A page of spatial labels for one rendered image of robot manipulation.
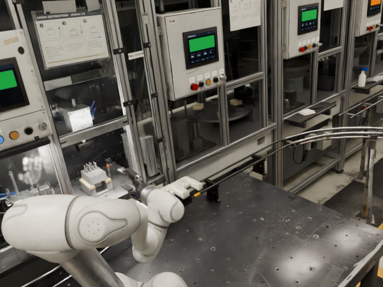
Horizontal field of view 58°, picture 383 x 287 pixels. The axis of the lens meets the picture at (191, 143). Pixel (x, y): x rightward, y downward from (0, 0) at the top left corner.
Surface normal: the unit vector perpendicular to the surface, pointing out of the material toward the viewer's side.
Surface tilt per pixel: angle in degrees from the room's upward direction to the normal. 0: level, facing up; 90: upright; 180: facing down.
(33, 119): 90
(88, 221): 64
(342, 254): 0
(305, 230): 0
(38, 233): 73
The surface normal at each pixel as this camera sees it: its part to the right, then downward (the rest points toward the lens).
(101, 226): -0.04, -0.10
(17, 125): 0.64, 0.25
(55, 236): 0.03, 0.25
